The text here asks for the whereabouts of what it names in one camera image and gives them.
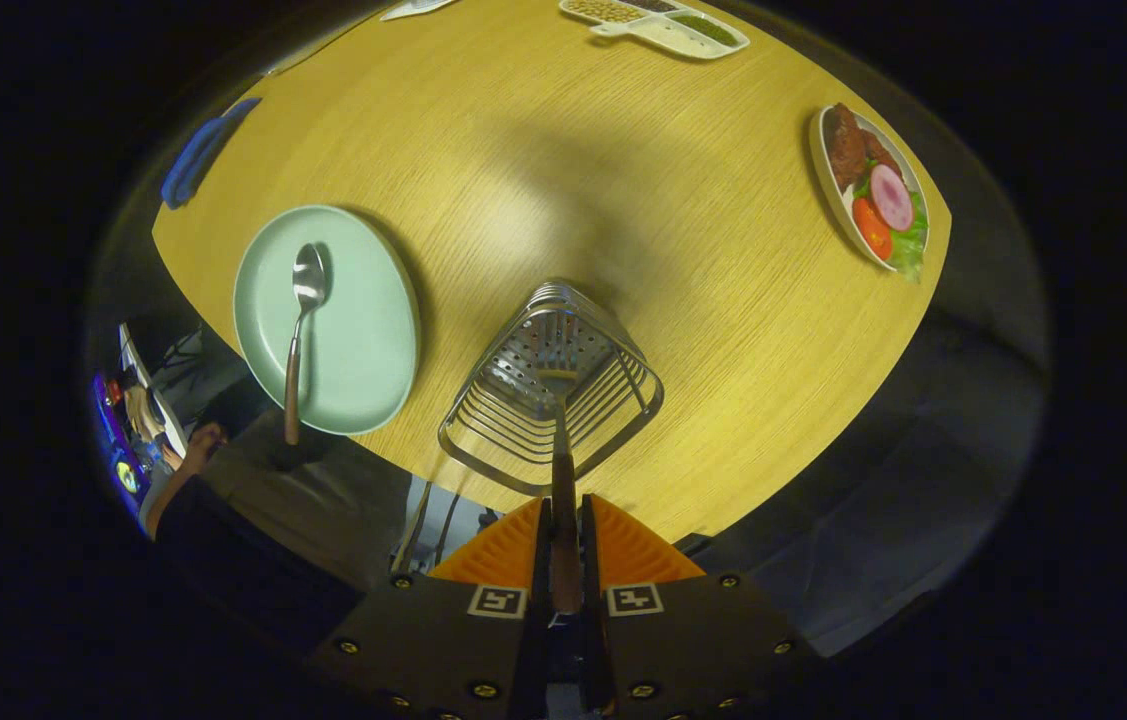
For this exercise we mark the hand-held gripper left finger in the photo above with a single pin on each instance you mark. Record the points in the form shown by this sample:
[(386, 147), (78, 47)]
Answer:
[(541, 560)]

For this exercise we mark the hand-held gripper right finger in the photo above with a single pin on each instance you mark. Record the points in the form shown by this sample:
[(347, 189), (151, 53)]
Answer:
[(593, 560)]

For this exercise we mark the pale green plate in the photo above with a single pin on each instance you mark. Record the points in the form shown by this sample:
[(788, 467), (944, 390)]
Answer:
[(363, 330)]

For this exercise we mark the person's dark top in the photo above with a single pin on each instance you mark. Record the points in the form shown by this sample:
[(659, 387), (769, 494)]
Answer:
[(243, 570)]

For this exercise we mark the white oval food plate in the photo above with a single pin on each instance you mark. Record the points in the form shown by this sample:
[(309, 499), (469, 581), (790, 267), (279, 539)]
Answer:
[(838, 205)]

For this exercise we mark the red tomato slice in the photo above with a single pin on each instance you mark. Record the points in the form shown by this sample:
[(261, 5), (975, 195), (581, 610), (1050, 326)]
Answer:
[(873, 230)]

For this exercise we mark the green lettuce leaf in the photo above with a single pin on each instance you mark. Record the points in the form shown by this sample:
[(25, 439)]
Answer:
[(908, 255)]

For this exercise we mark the glowing computer screen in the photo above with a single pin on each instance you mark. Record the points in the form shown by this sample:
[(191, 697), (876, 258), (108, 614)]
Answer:
[(108, 430)]

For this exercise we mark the pink onion slice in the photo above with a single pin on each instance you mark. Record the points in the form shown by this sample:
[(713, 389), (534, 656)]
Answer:
[(891, 197)]

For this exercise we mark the brown meat patty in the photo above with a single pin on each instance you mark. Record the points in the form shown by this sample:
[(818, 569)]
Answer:
[(878, 152), (845, 150)]

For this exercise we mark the blue cloth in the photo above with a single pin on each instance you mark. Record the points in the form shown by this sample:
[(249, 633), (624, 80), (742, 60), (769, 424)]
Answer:
[(193, 165)]

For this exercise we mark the white divided dish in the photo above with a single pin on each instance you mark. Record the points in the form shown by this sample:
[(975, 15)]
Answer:
[(663, 38)]

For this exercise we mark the green beans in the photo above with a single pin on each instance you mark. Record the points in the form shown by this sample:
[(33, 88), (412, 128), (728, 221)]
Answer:
[(705, 28)]

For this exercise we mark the yellow soybeans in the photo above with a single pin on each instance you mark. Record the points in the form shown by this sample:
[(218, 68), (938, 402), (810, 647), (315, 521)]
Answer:
[(603, 10)]

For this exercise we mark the dark brown beans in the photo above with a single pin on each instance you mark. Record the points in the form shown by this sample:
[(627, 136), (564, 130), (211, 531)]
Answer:
[(653, 3)]

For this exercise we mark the black table bracket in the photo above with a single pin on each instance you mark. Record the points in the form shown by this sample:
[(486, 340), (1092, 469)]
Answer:
[(693, 543)]

